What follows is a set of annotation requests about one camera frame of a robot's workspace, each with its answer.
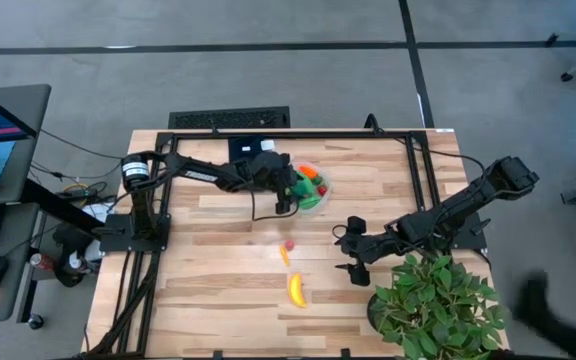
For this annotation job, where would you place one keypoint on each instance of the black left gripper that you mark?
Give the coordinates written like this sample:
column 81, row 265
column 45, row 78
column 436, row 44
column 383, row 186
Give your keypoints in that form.
column 268, row 172

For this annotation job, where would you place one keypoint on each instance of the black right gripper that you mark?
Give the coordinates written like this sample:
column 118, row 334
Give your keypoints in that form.
column 375, row 245

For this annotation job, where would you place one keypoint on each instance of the orange toy carrot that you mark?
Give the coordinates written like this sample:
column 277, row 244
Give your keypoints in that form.
column 309, row 171

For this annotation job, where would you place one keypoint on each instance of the dark green toy pepper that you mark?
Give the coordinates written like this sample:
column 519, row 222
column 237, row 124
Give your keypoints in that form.
column 304, row 188

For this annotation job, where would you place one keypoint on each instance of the red toy strawberry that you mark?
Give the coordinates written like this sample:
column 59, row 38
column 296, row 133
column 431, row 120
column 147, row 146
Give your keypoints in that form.
column 322, row 190

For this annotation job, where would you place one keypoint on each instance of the green toy pea pod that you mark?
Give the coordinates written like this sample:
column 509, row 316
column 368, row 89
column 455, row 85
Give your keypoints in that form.
column 310, row 203

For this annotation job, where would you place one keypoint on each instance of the yellow toy banana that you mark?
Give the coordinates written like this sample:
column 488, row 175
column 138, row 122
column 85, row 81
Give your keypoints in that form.
column 296, row 291

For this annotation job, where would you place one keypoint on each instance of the yellow orange toy chili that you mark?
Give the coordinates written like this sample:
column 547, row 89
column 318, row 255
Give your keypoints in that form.
column 284, row 255

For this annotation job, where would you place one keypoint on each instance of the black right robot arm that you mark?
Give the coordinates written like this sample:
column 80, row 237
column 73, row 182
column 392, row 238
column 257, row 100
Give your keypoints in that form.
column 468, row 205

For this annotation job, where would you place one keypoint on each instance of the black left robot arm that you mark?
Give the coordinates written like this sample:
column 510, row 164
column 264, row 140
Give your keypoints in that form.
column 203, row 172

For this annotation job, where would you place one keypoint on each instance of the clear plastic tupperware container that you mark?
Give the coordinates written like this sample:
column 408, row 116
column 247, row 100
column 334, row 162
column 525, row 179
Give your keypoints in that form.
column 325, row 202

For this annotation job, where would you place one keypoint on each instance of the white paper label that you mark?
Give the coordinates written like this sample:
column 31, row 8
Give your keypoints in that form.
column 267, row 145

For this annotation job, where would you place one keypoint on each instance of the small red toy tomato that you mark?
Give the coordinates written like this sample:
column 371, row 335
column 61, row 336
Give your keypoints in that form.
column 289, row 245

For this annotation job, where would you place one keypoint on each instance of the dark navy folded cloth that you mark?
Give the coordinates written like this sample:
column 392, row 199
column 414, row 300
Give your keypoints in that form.
column 240, row 150

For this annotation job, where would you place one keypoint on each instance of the black floor vent grille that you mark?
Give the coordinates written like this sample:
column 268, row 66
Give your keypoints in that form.
column 229, row 118

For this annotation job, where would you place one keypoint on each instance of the green potted plant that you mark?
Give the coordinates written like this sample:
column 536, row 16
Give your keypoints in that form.
column 438, row 310

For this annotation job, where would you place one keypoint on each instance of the white plastic bottle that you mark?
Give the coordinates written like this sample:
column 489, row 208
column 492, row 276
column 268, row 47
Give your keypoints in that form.
column 75, row 261

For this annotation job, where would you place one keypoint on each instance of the black support bar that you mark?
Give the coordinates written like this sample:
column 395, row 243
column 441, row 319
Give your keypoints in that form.
column 58, row 205

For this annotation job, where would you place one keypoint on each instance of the black round stand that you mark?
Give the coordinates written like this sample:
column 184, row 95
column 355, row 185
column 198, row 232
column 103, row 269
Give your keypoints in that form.
column 68, row 277

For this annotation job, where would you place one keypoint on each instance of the red soda can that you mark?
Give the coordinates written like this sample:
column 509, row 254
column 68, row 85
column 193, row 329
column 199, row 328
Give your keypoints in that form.
column 42, row 261

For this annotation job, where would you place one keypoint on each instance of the grey desk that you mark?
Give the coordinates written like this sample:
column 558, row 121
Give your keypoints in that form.
column 23, row 150

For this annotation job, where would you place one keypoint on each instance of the black caster wheel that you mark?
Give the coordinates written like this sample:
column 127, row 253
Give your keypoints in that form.
column 37, row 321

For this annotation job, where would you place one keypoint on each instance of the black metal table frame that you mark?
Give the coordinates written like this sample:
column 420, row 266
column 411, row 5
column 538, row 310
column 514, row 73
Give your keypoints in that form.
column 318, row 135

